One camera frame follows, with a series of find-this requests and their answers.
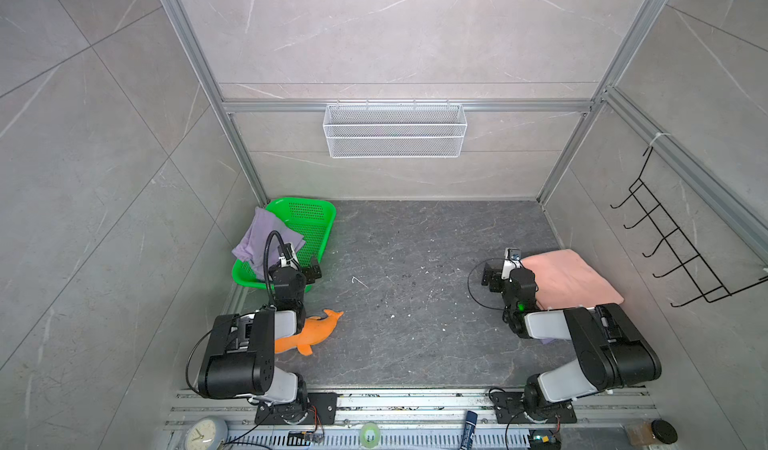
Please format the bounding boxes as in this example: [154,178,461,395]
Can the green tape roll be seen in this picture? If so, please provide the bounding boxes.
[359,422,381,449]

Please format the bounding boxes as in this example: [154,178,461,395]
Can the white analog clock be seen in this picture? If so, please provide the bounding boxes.
[182,416,229,450]

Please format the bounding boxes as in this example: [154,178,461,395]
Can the green plastic basket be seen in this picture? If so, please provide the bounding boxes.
[232,197,337,290]

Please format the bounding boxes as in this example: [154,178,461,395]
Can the blue marker pen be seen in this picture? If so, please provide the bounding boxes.
[459,410,478,450]

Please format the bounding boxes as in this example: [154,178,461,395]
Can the black wire hook rack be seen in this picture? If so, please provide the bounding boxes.
[609,147,767,309]

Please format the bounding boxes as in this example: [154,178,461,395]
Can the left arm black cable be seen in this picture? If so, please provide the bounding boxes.
[262,230,295,307]

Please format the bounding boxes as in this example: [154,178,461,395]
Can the orange dolphin toy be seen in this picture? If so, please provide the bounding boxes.
[275,309,344,356]

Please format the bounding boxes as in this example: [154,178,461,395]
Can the black round lid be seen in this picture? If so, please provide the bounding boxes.
[650,419,678,445]

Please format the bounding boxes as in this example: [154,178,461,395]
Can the purple t shirt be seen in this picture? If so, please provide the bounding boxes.
[232,208,305,281]

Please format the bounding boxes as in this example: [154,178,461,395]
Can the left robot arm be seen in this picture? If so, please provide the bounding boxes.
[194,244,310,424]

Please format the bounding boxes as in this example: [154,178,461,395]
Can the small brown box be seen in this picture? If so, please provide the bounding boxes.
[624,421,658,448]

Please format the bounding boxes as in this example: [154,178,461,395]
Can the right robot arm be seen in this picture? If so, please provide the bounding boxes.
[480,248,662,423]

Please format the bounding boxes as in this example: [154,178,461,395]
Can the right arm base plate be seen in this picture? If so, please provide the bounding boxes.
[487,390,577,425]

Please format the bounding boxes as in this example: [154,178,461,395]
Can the pink folded t shirt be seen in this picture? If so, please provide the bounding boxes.
[522,249,624,310]

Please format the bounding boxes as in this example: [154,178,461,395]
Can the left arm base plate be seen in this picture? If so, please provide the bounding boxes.
[254,392,339,426]

